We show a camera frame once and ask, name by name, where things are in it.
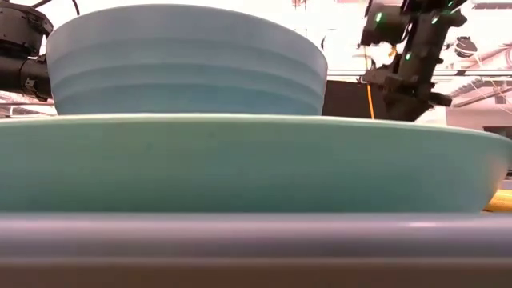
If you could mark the ribbed ceiling duct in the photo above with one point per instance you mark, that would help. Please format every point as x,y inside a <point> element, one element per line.
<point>472,88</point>

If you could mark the horizontal overhead rail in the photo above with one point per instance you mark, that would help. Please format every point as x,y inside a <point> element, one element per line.
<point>344,73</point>

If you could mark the light blue ribbed bowl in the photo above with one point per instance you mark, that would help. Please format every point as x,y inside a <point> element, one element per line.
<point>184,60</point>

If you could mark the blue-grey plastic tray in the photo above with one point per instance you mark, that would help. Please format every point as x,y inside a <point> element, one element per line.
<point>256,236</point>

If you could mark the black partition panel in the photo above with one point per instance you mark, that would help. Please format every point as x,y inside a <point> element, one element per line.
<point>348,100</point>

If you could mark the orange-yellow cloth napkin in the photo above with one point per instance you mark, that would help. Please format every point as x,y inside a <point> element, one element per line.
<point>500,202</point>

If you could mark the black ceiling lamp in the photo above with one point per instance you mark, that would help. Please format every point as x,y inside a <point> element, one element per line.
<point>466,46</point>

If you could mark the teal plate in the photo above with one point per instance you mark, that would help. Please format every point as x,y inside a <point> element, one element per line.
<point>240,168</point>

